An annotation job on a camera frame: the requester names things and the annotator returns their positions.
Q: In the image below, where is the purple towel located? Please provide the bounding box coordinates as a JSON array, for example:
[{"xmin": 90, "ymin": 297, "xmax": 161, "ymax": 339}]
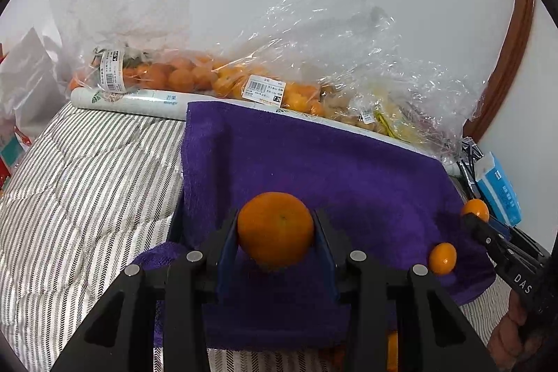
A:
[{"xmin": 131, "ymin": 100, "xmax": 498, "ymax": 353}]

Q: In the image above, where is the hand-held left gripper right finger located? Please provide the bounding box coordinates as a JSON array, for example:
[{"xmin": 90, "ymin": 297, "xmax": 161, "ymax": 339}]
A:
[{"xmin": 311, "ymin": 208, "xmax": 500, "ymax": 372}]

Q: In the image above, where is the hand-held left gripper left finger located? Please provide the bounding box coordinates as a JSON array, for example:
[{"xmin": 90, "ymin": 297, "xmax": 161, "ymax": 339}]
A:
[{"xmin": 52, "ymin": 208, "xmax": 240, "ymax": 372}]

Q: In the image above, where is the clear bag of yellow fruits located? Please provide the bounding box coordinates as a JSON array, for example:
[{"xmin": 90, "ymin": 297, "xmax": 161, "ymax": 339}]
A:
[{"xmin": 349, "ymin": 6, "xmax": 493, "ymax": 164}]

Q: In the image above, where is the clear bag of small oranges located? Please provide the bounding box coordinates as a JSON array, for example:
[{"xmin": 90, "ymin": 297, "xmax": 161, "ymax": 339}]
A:
[{"xmin": 209, "ymin": 0, "xmax": 332, "ymax": 117}]

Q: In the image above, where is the blue tissue box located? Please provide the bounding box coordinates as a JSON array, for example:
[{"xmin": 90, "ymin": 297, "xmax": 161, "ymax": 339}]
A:
[{"xmin": 475, "ymin": 152, "xmax": 523, "ymax": 227}]

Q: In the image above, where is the large orange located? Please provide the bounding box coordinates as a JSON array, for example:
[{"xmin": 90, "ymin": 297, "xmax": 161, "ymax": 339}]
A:
[
  {"xmin": 236, "ymin": 192, "xmax": 315, "ymax": 270},
  {"xmin": 386, "ymin": 331, "xmax": 399, "ymax": 372}
]

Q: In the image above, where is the person's right hand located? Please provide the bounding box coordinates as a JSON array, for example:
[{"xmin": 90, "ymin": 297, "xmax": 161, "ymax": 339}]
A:
[{"xmin": 486, "ymin": 294, "xmax": 535, "ymax": 370}]

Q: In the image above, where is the clear bag of tan fruits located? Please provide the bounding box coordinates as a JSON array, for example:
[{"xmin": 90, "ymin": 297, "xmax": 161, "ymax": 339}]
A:
[{"xmin": 323, "ymin": 89, "xmax": 380, "ymax": 133}]

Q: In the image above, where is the clear bag of large oranges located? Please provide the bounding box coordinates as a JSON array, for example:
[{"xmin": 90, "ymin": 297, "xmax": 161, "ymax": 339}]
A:
[{"xmin": 50, "ymin": 0, "xmax": 214, "ymax": 94}]

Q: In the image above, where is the striped bed quilt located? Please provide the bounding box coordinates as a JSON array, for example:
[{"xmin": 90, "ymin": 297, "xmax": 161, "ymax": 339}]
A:
[{"xmin": 0, "ymin": 102, "xmax": 515, "ymax": 372}]

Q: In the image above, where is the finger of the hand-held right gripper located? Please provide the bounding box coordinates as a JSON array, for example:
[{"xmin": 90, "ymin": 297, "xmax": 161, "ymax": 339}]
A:
[
  {"xmin": 487, "ymin": 219, "xmax": 549, "ymax": 263},
  {"xmin": 462, "ymin": 213, "xmax": 511, "ymax": 269}
]

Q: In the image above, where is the white paper roll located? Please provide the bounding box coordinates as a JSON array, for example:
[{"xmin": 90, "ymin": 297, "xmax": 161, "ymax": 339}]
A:
[{"xmin": 70, "ymin": 88, "xmax": 463, "ymax": 176}]

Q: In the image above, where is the small orange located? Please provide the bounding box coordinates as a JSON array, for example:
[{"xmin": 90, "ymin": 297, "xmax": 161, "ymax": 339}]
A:
[
  {"xmin": 428, "ymin": 242, "xmax": 458, "ymax": 277},
  {"xmin": 461, "ymin": 199, "xmax": 490, "ymax": 223}
]

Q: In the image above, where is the white plastic bag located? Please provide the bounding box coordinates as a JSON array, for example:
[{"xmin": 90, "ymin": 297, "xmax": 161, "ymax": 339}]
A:
[{"xmin": 0, "ymin": 28, "xmax": 66, "ymax": 181}]

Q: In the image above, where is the brown wooden door frame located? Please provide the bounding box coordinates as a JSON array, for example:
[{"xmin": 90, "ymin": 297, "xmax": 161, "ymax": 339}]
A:
[{"xmin": 462, "ymin": 0, "xmax": 536, "ymax": 142}]

